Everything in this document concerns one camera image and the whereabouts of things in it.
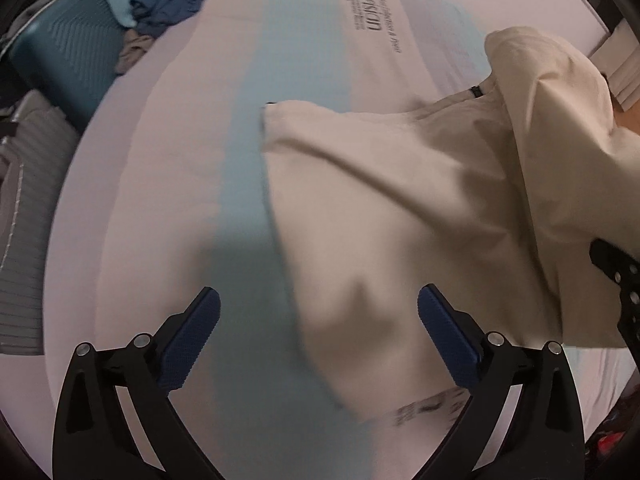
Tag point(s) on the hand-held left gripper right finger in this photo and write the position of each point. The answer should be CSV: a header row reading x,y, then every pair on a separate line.
x,y
450,340

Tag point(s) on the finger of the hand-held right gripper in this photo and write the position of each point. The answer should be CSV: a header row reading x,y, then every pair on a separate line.
x,y
622,280

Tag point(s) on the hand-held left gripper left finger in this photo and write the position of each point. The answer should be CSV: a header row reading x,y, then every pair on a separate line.
x,y
192,340

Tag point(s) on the beige and black jacket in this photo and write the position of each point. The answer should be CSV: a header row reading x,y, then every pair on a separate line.
x,y
425,200

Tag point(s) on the dark red patterned cloth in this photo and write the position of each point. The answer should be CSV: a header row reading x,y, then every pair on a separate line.
x,y
607,442

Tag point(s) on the grey ribbed suitcase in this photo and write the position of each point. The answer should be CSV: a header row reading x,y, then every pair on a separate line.
x,y
30,210

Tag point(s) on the brown crumpled cloth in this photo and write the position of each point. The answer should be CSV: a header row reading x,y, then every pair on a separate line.
x,y
132,50

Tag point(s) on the teal ribbed suitcase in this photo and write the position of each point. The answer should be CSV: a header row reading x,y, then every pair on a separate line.
x,y
65,55

